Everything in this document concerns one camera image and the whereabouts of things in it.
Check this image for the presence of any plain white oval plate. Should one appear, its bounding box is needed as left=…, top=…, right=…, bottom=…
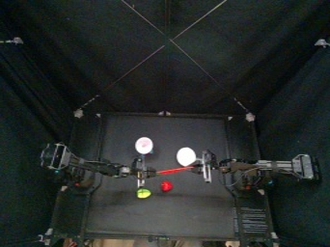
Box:
left=175, top=147, right=199, bottom=168

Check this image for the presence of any white plate with pink print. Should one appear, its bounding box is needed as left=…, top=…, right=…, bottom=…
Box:
left=133, top=136, right=155, bottom=155

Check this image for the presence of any red toy fruit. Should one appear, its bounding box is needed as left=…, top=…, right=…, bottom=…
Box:
left=160, top=180, right=173, bottom=193

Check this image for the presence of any white text label sticker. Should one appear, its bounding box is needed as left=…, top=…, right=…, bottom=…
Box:
left=238, top=206, right=271, bottom=236

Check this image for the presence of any yellow-green toy fruit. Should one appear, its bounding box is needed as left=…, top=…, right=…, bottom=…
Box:
left=135, top=188, right=152, bottom=200

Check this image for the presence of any red toy knife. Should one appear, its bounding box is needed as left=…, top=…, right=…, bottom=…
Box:
left=156, top=166, right=196, bottom=176

